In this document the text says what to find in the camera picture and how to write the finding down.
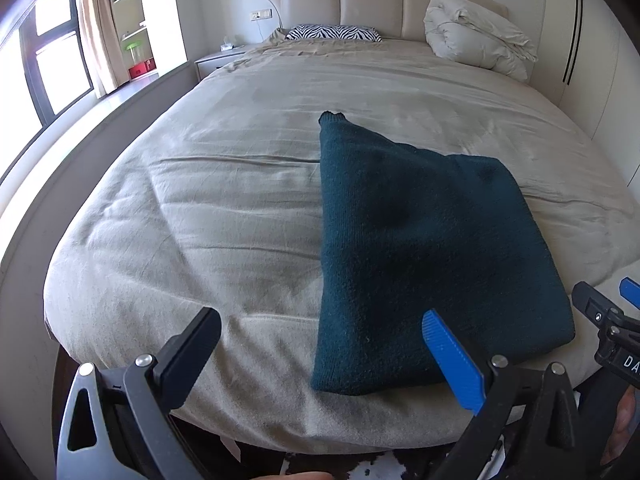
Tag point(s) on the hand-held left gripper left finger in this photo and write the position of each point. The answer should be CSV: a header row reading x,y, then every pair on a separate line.
x,y
190,350

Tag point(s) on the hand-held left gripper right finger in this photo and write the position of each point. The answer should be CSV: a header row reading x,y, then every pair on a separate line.
x,y
450,360

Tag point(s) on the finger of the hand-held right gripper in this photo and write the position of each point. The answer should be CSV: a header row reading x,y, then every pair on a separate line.
x,y
595,305
631,292

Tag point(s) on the dark teal knit sweater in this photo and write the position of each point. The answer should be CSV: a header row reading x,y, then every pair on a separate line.
x,y
425,260

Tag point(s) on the person's right hand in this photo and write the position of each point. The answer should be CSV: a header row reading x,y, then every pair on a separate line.
x,y
629,412

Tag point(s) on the black and white cowhide rug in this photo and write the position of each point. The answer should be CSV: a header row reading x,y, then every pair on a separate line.
x,y
360,465

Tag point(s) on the bed with beige sheet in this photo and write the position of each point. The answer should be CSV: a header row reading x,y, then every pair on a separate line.
x,y
210,185

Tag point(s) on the red box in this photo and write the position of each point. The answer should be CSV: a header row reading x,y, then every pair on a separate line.
x,y
141,69

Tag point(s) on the white nightstand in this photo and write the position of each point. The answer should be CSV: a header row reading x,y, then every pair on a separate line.
x,y
220,60

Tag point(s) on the rolled white duvet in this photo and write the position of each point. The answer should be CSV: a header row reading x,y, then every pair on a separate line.
x,y
475,32

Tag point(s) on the green table lamp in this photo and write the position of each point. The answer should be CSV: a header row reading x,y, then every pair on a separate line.
x,y
132,50

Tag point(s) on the tissue box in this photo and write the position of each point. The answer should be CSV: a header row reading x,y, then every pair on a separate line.
x,y
227,44

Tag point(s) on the black framed window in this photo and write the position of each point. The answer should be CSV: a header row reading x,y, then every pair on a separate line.
x,y
45,60

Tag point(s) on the beige curtain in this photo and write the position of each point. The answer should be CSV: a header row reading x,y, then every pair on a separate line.
x,y
100,25

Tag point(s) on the white shelf unit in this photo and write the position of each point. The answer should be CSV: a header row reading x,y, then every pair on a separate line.
x,y
145,15

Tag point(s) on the zebra print pillow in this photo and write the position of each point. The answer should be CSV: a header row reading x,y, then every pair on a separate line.
x,y
332,33

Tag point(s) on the wall socket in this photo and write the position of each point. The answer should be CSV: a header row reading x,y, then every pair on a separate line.
x,y
261,14

